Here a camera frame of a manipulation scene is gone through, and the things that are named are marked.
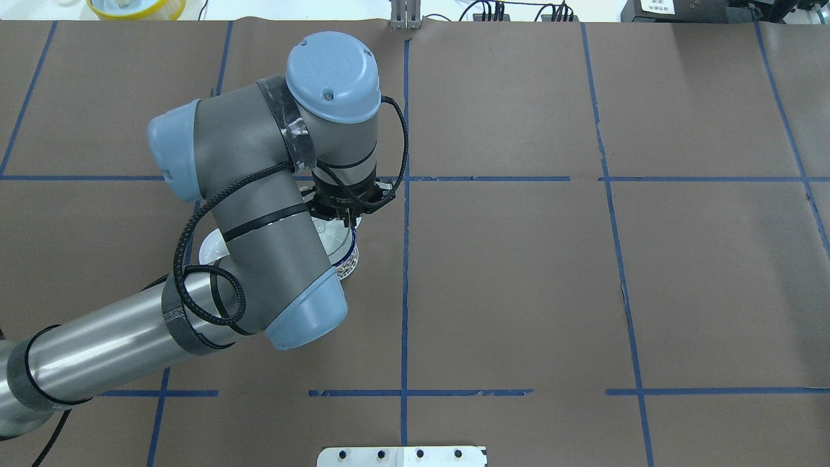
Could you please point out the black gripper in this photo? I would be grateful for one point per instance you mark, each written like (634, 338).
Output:
(329, 198)

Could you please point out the aluminium frame post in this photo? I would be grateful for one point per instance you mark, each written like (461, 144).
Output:
(405, 14)

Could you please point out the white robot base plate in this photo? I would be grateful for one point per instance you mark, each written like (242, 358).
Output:
(403, 456)

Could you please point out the white mug lid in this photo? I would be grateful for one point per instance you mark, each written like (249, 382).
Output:
(212, 248)

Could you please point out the white enamel mug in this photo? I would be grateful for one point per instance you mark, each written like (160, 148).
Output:
(347, 263)

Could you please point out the yellow rimmed bowl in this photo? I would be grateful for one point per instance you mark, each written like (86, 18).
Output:
(137, 10)

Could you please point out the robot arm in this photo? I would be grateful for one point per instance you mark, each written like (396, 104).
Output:
(263, 161)

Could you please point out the brown paper table cover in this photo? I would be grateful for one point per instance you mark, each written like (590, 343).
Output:
(611, 250)

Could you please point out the black box with label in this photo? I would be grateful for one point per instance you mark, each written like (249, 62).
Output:
(714, 12)

